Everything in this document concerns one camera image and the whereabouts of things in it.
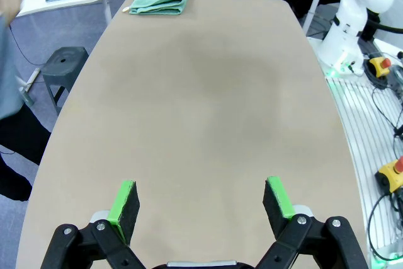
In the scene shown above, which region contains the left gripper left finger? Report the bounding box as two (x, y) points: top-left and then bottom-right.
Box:
(39, 180), (146, 269)

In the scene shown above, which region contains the person's left hand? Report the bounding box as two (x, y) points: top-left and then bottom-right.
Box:
(0, 0), (25, 28)

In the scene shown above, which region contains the yellow emergency stop button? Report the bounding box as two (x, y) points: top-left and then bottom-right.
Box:
(367, 55), (393, 79)
(375, 155), (403, 195)

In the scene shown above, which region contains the dark grey plastic stool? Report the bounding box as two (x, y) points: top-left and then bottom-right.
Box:
(41, 46), (90, 116)

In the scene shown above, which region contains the light grey-blue towel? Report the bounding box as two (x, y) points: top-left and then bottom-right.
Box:
(0, 16), (25, 121)

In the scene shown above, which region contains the white power strip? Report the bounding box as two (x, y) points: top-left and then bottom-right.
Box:
(18, 67), (41, 106)

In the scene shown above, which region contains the black cable bundle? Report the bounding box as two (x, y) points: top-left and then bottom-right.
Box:
(363, 57), (403, 263)

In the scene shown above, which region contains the thin black floor cable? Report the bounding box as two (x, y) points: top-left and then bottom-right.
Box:
(8, 25), (42, 66)

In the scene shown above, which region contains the white slotted mounting base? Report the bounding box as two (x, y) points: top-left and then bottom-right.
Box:
(325, 72), (403, 264)

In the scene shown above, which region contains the green terry towel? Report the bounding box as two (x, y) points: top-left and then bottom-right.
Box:
(122, 0), (190, 16)

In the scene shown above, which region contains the person in white shirt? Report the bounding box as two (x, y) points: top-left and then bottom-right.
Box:
(0, 0), (53, 202)

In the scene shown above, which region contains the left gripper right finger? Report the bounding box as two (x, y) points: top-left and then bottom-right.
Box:
(254, 176), (369, 269)

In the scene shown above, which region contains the black right arm cable sleeve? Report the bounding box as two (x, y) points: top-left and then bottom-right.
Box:
(361, 9), (403, 35)

